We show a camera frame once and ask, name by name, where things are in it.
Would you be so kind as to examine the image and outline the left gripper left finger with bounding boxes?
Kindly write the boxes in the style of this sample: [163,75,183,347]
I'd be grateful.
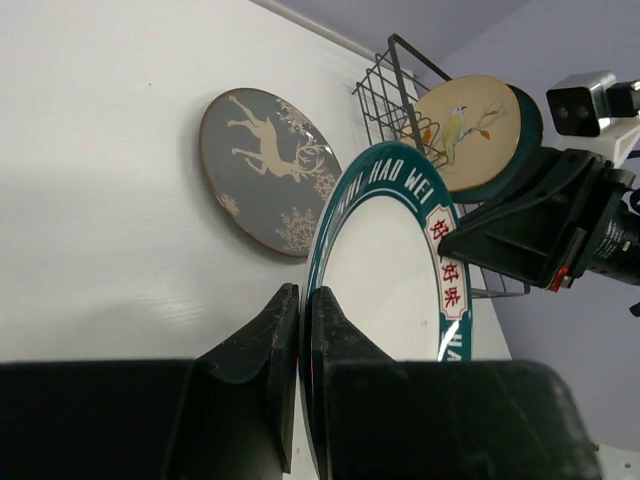
[192,283,299,474]

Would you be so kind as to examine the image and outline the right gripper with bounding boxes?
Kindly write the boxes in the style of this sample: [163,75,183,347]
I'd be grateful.
[438,147,639,288]

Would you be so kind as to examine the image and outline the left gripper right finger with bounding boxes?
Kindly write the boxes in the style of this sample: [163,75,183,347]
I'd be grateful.
[311,287,400,475]

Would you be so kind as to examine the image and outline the white plate teal rim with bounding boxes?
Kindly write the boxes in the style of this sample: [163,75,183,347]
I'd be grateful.
[299,142,473,477]

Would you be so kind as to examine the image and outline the dark blue glazed plate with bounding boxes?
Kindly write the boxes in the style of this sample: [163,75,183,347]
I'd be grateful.
[450,84,543,204]

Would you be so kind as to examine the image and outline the beige bird plate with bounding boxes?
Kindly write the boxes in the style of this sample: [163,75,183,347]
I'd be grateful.
[401,75,524,193]

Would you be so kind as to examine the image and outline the grey deer plate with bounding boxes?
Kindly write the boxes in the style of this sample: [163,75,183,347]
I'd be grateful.
[198,88,342,258]

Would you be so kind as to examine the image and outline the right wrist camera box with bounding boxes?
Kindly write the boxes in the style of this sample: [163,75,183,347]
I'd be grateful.
[546,71,639,168]

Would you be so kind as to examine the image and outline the black wire dish rack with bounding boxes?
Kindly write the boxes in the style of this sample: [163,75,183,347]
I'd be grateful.
[350,33,531,301]

